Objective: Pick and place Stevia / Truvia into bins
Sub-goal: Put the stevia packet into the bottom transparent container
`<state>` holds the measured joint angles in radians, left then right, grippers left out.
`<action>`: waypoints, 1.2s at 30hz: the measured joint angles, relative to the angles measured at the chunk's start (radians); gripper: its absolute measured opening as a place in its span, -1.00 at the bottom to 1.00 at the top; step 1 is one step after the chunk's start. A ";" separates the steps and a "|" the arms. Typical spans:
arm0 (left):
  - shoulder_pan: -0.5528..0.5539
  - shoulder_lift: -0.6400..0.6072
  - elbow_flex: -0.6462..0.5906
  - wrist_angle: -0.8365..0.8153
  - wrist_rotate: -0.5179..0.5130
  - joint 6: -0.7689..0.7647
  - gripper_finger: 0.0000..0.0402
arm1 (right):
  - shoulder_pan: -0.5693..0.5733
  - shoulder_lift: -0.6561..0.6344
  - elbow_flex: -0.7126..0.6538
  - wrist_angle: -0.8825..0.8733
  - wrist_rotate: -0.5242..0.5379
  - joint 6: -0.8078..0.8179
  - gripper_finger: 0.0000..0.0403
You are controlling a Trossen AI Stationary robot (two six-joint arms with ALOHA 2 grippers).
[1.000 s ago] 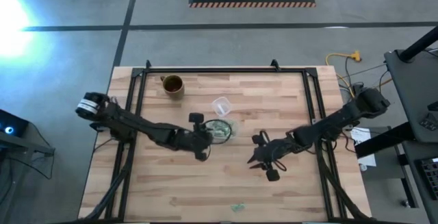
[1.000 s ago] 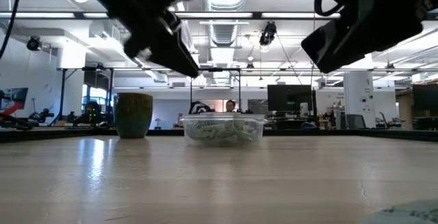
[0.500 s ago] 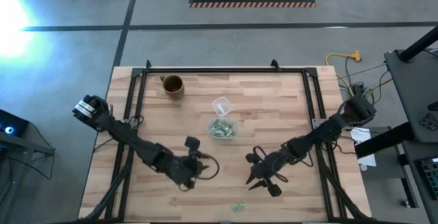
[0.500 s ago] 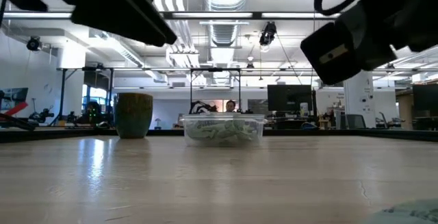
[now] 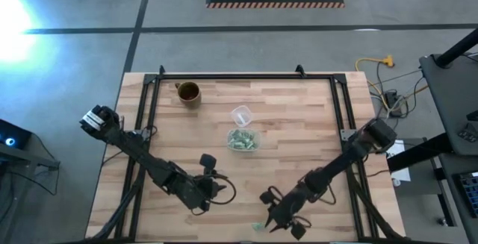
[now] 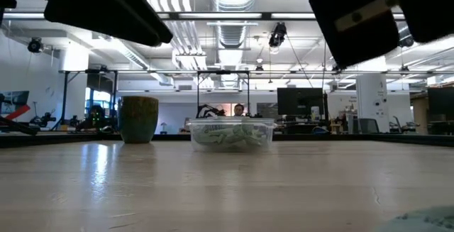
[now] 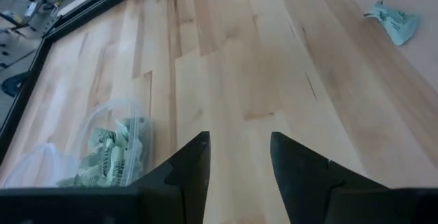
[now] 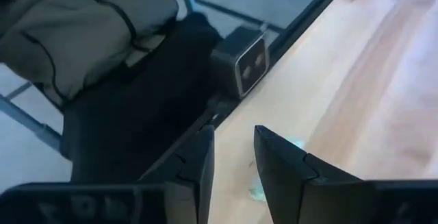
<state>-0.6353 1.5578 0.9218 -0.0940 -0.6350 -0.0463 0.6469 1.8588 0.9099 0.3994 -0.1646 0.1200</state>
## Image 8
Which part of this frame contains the green stevia packet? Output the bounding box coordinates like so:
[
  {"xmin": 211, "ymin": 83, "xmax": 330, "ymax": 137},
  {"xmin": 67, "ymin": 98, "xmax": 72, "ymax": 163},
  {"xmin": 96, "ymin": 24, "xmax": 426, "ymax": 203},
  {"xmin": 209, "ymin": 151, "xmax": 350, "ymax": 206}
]
[{"xmin": 248, "ymin": 135, "xmax": 307, "ymax": 203}]

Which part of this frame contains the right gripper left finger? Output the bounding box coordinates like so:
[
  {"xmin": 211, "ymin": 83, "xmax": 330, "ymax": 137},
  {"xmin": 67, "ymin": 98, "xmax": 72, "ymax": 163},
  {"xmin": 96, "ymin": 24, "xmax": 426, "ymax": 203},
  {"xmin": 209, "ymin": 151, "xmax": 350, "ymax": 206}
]
[{"xmin": 138, "ymin": 125, "xmax": 216, "ymax": 224}]

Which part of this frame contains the black bag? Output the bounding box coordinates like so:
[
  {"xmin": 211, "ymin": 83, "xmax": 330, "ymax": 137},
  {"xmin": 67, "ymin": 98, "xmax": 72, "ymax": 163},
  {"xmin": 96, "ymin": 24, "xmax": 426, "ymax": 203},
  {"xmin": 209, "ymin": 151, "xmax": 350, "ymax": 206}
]
[{"xmin": 60, "ymin": 11, "xmax": 225, "ymax": 184}]

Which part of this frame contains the black metal table frame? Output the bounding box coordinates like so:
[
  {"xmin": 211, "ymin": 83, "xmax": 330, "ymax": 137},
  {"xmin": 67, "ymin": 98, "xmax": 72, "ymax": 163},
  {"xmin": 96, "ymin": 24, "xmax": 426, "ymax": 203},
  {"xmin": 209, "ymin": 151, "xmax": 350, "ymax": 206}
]
[{"xmin": 138, "ymin": 0, "xmax": 355, "ymax": 184}]

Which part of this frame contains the beige padded fabric black piping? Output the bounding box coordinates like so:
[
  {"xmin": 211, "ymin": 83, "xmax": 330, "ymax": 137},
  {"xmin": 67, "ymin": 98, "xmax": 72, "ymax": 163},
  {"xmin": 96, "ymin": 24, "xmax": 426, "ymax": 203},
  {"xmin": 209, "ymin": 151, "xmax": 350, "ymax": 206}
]
[{"xmin": 0, "ymin": 0, "xmax": 180, "ymax": 105}]

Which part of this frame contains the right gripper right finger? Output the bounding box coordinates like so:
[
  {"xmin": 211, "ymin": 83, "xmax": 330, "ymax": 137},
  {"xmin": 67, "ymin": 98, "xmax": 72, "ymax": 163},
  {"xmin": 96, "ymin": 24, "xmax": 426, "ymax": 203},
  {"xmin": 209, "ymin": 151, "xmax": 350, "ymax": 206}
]
[{"xmin": 253, "ymin": 125, "xmax": 363, "ymax": 224}]

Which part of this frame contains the silver table-level camera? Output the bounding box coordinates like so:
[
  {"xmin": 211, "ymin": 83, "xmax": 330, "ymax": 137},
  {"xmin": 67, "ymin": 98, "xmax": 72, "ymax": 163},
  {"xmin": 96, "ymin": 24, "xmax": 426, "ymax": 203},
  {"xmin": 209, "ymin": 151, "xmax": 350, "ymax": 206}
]
[{"xmin": 209, "ymin": 25, "xmax": 272, "ymax": 101}]

